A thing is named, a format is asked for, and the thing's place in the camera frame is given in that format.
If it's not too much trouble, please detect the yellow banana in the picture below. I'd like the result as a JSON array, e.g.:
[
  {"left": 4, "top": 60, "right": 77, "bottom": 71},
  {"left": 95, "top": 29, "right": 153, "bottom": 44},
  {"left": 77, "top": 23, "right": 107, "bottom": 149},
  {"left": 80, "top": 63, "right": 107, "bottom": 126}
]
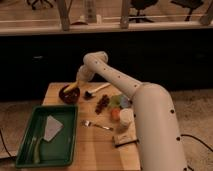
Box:
[{"left": 63, "top": 82, "right": 78, "bottom": 93}]

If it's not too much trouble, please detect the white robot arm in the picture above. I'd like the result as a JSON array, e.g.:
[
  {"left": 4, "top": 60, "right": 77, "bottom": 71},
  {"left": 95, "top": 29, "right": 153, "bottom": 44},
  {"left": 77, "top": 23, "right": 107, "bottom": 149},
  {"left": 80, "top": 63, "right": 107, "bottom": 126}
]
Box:
[{"left": 76, "top": 51, "right": 187, "bottom": 171}]

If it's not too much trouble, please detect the dark purple bowl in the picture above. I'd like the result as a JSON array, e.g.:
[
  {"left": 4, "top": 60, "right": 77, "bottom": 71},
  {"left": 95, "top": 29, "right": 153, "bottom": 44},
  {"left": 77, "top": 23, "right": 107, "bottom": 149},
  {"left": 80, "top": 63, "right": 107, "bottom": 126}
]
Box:
[{"left": 59, "top": 86, "right": 80, "bottom": 104}]

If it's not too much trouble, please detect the dark red grapes bunch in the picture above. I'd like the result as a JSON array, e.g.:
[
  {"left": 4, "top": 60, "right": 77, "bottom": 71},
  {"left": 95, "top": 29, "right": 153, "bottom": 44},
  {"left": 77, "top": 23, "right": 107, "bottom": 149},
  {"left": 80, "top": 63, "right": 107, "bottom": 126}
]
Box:
[{"left": 95, "top": 95, "right": 110, "bottom": 114}]

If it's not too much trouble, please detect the green toy vegetable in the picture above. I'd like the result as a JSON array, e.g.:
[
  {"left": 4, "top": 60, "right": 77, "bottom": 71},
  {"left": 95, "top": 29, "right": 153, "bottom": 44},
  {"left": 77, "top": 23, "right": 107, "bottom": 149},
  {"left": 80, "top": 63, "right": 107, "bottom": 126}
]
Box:
[{"left": 110, "top": 95, "right": 121, "bottom": 107}]

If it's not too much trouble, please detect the blue toy item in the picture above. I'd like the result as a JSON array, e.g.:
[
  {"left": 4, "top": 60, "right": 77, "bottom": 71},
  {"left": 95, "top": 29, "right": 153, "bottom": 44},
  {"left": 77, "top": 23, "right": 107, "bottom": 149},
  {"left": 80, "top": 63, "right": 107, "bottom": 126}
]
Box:
[{"left": 120, "top": 96, "right": 131, "bottom": 108}]

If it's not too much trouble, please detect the silver fork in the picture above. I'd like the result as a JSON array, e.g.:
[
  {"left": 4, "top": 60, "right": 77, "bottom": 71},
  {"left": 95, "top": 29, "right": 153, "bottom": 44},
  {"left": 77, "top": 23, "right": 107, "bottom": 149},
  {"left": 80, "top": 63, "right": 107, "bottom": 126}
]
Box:
[{"left": 81, "top": 120, "right": 113, "bottom": 131}]

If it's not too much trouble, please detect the small orange fruit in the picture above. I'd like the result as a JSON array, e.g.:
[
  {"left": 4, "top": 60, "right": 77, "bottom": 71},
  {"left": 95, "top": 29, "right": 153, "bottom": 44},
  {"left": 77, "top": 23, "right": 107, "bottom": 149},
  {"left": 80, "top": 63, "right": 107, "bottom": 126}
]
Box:
[{"left": 111, "top": 108, "right": 120, "bottom": 121}]

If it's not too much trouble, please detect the grey cleaver knife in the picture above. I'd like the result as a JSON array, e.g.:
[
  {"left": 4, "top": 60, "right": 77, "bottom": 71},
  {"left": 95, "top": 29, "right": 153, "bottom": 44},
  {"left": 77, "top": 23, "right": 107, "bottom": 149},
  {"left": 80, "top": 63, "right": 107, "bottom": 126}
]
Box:
[{"left": 33, "top": 115, "right": 63, "bottom": 164}]

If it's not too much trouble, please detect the wooden table leg left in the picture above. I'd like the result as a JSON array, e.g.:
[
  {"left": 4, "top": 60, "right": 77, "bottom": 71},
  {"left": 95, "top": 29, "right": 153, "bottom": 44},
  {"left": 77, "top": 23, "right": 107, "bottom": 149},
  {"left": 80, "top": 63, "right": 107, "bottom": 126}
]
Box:
[{"left": 56, "top": 0, "right": 70, "bottom": 31}]

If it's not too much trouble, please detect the wooden table leg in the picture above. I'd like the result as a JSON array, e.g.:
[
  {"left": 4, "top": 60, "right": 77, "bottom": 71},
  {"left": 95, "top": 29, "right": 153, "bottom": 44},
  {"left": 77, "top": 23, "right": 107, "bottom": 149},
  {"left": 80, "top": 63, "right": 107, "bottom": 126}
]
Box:
[
  {"left": 56, "top": 0, "right": 70, "bottom": 31},
  {"left": 120, "top": 0, "right": 130, "bottom": 29}
]

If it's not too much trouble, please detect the green plastic tray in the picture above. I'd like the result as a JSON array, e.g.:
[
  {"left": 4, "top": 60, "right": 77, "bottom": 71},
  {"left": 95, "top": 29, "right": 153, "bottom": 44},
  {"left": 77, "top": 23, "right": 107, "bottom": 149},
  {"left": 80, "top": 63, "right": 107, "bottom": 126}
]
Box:
[{"left": 15, "top": 105, "right": 78, "bottom": 168}]

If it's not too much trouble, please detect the wooden table leg middle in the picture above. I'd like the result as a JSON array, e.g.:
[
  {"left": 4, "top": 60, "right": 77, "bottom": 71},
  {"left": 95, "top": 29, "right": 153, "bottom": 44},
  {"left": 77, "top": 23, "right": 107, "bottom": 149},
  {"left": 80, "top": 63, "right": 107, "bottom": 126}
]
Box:
[{"left": 120, "top": 0, "right": 130, "bottom": 29}]

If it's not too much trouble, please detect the black office chair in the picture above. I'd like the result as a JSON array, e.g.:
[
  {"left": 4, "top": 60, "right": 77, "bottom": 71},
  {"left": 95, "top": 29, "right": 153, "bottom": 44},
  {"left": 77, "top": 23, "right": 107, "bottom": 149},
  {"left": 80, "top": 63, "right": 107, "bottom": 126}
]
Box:
[{"left": 130, "top": 0, "right": 158, "bottom": 23}]

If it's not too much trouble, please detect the white handled dish brush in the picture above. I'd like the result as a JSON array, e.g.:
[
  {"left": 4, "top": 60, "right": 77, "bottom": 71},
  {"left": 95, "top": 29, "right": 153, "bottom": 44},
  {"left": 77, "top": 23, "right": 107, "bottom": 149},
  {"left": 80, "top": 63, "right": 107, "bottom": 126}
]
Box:
[{"left": 84, "top": 83, "right": 109, "bottom": 99}]

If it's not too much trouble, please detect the black cable left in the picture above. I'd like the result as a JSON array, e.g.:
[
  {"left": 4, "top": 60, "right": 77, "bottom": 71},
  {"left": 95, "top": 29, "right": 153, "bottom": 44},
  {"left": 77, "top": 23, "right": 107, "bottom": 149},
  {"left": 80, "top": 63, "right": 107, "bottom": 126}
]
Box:
[{"left": 0, "top": 128, "right": 17, "bottom": 163}]

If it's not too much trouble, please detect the black cable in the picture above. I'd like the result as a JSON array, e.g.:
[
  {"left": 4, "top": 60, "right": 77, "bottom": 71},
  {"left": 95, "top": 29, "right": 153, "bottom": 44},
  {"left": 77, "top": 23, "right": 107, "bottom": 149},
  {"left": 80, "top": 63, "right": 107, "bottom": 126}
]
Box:
[
  {"left": 180, "top": 133, "right": 213, "bottom": 171},
  {"left": 0, "top": 128, "right": 17, "bottom": 163}
]

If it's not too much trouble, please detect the black cable right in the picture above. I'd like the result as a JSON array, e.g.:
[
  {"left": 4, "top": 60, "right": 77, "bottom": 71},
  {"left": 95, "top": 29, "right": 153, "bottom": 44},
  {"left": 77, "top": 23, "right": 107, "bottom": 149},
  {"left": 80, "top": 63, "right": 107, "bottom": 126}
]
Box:
[{"left": 180, "top": 133, "right": 213, "bottom": 171}]

